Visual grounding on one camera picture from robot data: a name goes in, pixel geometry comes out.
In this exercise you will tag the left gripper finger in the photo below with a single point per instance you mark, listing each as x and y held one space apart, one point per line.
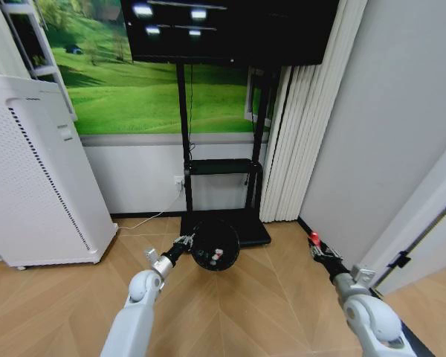
186 238
187 247

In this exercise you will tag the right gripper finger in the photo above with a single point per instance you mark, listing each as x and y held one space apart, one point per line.
331 253
315 250

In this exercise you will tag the small red garbage piece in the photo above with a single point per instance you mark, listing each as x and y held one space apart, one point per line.
314 235

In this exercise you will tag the round black trash bin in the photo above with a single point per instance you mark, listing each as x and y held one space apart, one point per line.
215 245

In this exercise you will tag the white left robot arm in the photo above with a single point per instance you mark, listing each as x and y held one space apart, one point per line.
132 323

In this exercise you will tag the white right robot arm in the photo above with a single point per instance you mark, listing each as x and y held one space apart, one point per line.
375 320

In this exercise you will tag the white and red crumpled trash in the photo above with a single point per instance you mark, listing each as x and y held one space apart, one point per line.
218 255

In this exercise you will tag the black tv floor stand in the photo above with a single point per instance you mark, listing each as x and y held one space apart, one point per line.
223 167

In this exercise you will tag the black door hinge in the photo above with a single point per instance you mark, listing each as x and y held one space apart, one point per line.
400 259

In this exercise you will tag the white door panel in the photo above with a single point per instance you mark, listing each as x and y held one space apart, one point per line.
420 212

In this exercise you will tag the white pleated curtain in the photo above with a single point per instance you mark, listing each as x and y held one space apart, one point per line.
301 141

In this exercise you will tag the white perforated air purifier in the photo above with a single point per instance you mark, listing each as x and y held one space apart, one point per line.
33 178

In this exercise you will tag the large black tv screen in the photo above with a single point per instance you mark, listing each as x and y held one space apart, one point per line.
230 29

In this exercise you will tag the white wall socket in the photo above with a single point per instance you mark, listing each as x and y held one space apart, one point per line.
178 182

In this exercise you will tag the green meadow wall mural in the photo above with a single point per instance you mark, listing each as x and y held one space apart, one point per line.
134 89

